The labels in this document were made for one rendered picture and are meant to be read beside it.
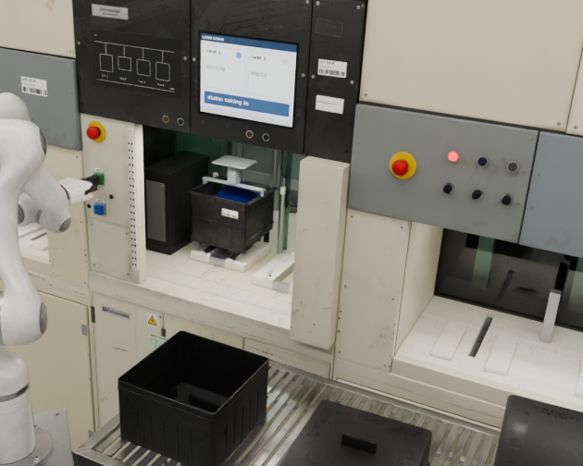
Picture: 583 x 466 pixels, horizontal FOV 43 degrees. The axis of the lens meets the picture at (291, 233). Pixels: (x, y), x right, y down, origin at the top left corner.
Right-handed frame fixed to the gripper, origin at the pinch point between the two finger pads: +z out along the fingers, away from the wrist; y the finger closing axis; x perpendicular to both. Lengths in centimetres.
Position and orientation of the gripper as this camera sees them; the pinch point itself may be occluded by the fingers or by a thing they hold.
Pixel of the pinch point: (93, 181)
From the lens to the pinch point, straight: 233.0
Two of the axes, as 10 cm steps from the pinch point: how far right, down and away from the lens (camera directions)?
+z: 4.3, -3.3, 8.4
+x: 0.5, -9.2, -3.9
